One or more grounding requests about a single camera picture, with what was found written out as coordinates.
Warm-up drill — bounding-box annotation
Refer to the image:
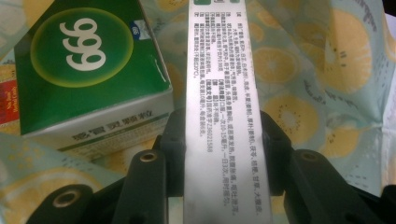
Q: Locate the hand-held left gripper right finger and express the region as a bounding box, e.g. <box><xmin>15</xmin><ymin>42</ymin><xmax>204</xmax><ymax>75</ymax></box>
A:
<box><xmin>260</xmin><ymin>110</ymin><xmax>295</xmax><ymax>198</ymax></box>

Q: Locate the orange slice print cloth bag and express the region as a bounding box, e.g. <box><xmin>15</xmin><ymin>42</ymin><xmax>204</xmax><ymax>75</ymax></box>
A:
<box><xmin>0</xmin><ymin>0</ymin><xmax>396</xmax><ymax>224</ymax></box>

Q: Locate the wide green white box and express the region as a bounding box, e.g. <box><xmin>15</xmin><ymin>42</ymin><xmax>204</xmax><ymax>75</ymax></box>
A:
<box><xmin>13</xmin><ymin>0</ymin><xmax>175</xmax><ymax>154</ymax></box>

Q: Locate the tall green white box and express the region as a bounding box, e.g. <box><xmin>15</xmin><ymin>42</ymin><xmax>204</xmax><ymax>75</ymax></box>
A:
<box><xmin>181</xmin><ymin>0</ymin><xmax>274</xmax><ymax>224</ymax></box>

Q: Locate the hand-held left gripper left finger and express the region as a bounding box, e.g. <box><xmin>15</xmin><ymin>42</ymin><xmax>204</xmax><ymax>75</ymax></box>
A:
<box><xmin>153</xmin><ymin>106</ymin><xmax>188</xmax><ymax>199</ymax></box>

